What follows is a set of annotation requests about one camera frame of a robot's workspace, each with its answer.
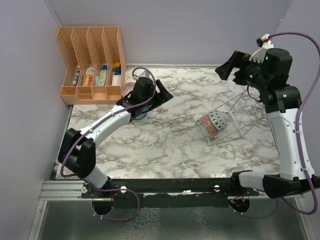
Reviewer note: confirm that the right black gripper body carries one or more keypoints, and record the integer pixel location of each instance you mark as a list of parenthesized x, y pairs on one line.
[(250, 74)]

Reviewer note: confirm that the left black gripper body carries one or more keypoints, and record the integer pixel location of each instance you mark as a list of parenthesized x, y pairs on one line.
[(156, 98)]

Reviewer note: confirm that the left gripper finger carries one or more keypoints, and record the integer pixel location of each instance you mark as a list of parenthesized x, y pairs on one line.
[(154, 104), (163, 94)]

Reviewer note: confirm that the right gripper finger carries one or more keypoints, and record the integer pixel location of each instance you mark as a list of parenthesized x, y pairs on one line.
[(238, 58), (225, 70)]

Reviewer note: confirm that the dark blue patterned bowl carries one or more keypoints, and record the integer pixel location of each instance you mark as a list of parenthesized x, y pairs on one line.
[(142, 115)]

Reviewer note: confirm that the light blue patterned bowl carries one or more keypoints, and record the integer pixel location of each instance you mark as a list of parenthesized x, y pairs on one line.
[(218, 119)]

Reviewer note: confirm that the red floral bowl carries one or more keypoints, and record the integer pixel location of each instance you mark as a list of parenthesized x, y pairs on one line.
[(208, 125)]

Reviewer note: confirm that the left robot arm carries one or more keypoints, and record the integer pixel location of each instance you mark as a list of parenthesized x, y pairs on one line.
[(78, 149)]

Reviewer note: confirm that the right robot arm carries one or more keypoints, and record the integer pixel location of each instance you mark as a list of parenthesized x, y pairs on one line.
[(281, 102)]

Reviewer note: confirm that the pink patterned bowl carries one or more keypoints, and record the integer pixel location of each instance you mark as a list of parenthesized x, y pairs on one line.
[(127, 88)]

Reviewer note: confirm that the orange plastic file organizer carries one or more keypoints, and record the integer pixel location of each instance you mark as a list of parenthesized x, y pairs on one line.
[(95, 63)]

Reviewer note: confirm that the white wire dish rack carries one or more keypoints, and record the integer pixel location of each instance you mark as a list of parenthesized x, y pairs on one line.
[(243, 114)]

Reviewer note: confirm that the black mounting base rail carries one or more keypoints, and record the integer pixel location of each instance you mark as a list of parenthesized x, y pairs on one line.
[(168, 192)]

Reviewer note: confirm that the aluminium frame rail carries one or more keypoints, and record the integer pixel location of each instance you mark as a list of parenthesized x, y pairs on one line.
[(61, 190)]

